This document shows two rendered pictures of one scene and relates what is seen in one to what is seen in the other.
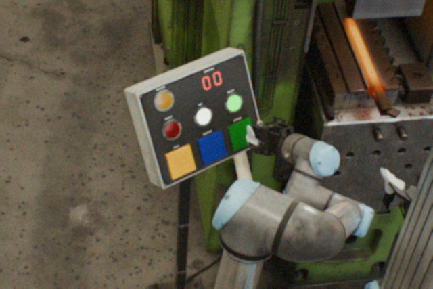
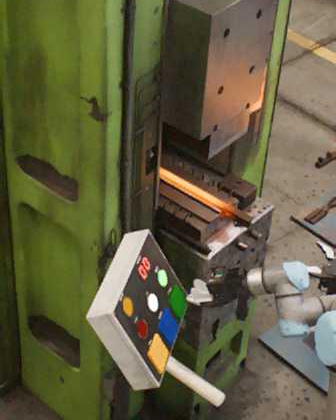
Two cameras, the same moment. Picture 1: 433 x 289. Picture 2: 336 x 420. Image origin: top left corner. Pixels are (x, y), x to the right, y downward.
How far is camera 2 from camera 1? 1.14 m
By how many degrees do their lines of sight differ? 30
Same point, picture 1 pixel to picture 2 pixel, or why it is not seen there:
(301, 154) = (278, 281)
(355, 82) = (206, 213)
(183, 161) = (160, 351)
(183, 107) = (139, 304)
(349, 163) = not seen: hidden behind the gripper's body
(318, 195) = (313, 305)
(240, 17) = (110, 204)
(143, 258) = not seen: outside the picture
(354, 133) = (224, 255)
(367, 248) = (229, 354)
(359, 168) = not seen: hidden behind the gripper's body
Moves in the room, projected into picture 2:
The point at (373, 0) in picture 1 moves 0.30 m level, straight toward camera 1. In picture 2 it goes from (220, 136) to (271, 194)
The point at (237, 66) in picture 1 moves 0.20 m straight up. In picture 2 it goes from (150, 245) to (153, 191)
